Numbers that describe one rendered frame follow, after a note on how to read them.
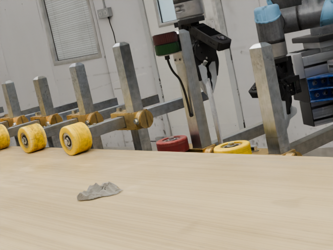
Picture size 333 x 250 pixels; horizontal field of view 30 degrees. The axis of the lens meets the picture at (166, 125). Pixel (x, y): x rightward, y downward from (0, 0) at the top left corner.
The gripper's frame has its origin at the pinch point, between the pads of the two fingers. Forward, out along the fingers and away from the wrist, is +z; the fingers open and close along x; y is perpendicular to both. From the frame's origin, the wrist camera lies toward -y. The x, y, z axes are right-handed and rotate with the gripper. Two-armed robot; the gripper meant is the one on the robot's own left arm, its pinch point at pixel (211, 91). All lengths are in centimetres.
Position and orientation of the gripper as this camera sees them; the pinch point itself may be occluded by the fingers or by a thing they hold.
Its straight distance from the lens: 166.0
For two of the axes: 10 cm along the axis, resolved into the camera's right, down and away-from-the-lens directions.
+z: 2.1, 9.7, 1.6
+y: -6.3, 0.1, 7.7
